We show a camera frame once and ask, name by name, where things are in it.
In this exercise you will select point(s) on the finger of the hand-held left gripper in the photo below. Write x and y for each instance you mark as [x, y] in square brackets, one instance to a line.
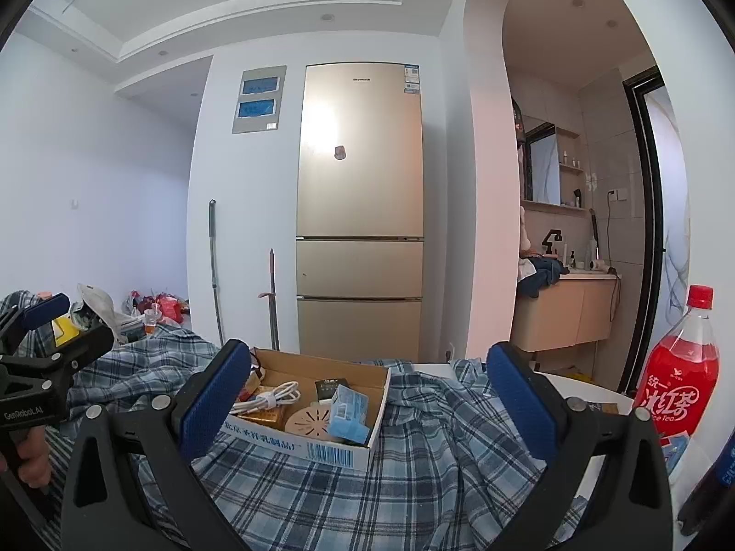
[46, 307]
[80, 344]

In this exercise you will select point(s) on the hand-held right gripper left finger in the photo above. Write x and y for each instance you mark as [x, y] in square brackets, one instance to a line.
[215, 402]

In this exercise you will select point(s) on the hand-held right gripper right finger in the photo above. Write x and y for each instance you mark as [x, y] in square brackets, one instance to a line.
[519, 402]

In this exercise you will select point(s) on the orange blue cigarette pack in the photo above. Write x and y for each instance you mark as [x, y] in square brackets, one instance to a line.
[264, 418]

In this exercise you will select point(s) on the beige round vented device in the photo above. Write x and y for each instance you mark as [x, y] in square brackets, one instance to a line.
[307, 422]

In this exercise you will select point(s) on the cardboard box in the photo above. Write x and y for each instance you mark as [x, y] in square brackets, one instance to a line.
[321, 363]

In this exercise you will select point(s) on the black packet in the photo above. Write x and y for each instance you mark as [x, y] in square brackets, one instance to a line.
[332, 387]

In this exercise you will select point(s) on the blue tissue packet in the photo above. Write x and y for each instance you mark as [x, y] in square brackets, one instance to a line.
[347, 413]

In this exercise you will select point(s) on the person's left hand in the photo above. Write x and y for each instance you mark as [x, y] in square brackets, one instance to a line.
[31, 459]

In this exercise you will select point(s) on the yellow bag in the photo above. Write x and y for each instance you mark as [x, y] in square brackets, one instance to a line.
[64, 330]

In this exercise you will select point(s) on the white plastic bag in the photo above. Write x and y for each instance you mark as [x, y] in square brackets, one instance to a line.
[95, 298]

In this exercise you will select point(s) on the clear plastic cup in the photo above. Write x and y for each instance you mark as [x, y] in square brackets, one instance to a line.
[150, 321]

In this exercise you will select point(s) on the red plastic bags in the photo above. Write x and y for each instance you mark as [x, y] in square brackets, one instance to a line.
[166, 304]

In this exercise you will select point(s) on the beige vanity cabinet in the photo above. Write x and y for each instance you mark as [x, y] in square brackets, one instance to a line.
[563, 313]

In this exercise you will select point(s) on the blue clothes heap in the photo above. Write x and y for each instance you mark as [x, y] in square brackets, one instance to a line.
[542, 275]

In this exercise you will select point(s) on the blue plaid cloth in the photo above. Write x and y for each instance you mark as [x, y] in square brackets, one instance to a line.
[402, 470]

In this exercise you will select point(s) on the white hair dryer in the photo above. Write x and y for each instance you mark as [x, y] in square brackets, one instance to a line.
[598, 265]

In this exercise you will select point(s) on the red iced tea bottle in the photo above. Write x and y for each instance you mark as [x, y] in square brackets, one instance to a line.
[677, 390]

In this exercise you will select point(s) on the small blue packet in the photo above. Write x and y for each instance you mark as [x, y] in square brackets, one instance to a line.
[675, 450]

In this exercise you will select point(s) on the black faucet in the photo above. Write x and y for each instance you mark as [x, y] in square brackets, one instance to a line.
[552, 238]

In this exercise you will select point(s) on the dark cola bottle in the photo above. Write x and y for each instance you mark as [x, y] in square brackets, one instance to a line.
[712, 488]

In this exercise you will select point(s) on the bathroom mirror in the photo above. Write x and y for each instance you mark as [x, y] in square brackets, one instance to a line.
[542, 166]

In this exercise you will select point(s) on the gold refrigerator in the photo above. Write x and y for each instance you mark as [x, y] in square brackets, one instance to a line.
[359, 212]

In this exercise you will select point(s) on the brown fridge magnet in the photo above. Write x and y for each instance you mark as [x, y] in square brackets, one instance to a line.
[340, 153]

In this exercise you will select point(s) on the black door frame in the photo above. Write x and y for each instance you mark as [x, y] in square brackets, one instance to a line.
[643, 241]

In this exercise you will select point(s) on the wall niche shelf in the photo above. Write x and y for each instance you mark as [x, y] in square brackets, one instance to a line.
[571, 169]

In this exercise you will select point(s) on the grey wall panel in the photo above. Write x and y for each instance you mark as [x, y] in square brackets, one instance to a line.
[258, 100]

